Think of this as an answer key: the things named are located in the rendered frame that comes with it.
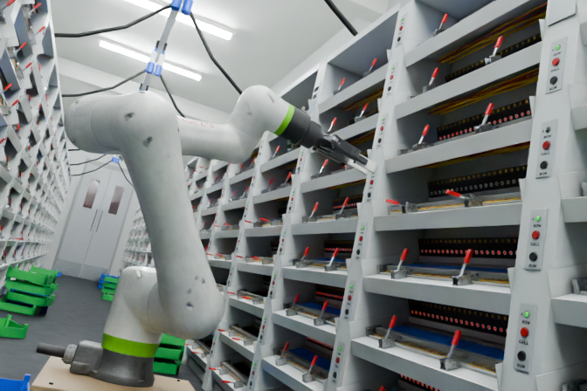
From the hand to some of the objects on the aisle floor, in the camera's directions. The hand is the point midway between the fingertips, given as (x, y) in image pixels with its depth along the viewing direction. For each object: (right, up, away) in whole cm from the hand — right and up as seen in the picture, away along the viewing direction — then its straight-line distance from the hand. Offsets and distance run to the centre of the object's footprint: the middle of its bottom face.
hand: (362, 164), depth 151 cm
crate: (-124, -83, +30) cm, 152 cm away
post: (-6, -103, +2) cm, 103 cm away
